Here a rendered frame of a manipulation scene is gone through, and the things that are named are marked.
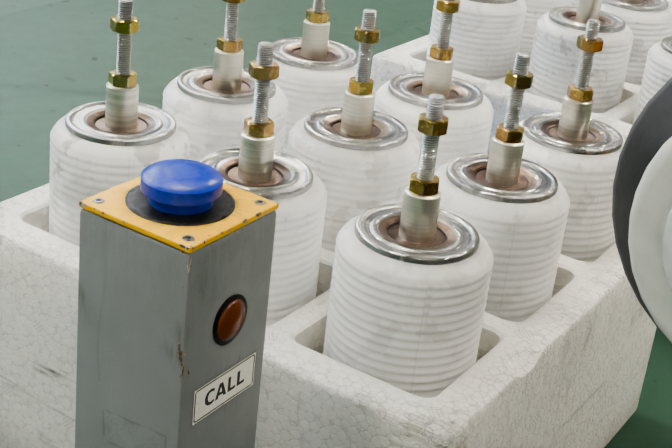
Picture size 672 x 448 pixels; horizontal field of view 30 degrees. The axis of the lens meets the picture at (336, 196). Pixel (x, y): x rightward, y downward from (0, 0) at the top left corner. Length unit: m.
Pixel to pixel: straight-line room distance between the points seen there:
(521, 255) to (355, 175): 0.13
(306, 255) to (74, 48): 1.06
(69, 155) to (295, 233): 0.17
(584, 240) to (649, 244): 0.49
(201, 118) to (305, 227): 0.17
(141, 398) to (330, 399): 0.14
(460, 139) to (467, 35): 0.33
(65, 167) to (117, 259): 0.26
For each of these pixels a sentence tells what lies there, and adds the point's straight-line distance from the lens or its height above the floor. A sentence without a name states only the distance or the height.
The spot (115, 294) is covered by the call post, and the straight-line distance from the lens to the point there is 0.62.
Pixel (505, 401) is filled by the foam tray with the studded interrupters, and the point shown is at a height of 0.17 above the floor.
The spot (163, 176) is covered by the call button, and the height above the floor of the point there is 0.33.
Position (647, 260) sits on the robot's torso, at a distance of 0.46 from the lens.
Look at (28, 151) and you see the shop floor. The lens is 1.47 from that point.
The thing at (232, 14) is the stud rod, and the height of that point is 0.31.
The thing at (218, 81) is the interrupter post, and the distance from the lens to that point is 0.96.
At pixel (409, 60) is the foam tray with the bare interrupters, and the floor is 0.18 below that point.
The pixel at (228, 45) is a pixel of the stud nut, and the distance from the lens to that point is 0.95.
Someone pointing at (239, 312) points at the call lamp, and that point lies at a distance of 0.62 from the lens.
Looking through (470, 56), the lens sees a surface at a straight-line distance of 1.29.
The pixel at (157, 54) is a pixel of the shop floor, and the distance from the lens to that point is 1.82.
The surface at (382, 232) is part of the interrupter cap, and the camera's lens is 0.75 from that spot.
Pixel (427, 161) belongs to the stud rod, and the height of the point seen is 0.30.
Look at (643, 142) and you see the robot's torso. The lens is 0.47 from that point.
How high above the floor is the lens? 0.58
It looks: 24 degrees down
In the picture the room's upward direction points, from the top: 7 degrees clockwise
